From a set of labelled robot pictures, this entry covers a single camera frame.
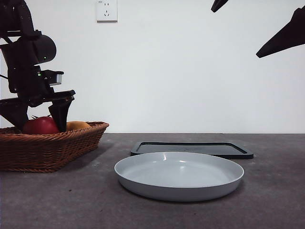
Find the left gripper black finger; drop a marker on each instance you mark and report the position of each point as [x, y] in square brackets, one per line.
[60, 114]
[13, 112]

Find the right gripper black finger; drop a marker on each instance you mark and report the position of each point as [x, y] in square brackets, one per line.
[219, 4]
[286, 35]

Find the red tomato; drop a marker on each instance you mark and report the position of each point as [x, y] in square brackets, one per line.
[40, 126]

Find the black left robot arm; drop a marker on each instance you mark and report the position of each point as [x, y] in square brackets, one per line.
[23, 52]

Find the yellow-orange fruit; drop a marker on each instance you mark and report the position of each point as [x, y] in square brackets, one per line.
[77, 125]

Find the brown wicker basket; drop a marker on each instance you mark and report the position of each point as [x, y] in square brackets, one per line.
[47, 150]

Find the black rectangular tray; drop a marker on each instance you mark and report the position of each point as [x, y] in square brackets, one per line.
[236, 150]

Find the pale grey round plate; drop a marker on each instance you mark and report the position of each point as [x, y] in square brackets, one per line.
[178, 181]

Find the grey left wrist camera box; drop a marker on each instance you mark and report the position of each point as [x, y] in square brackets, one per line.
[56, 78]

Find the white wall socket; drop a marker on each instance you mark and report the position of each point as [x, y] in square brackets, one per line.
[107, 12]

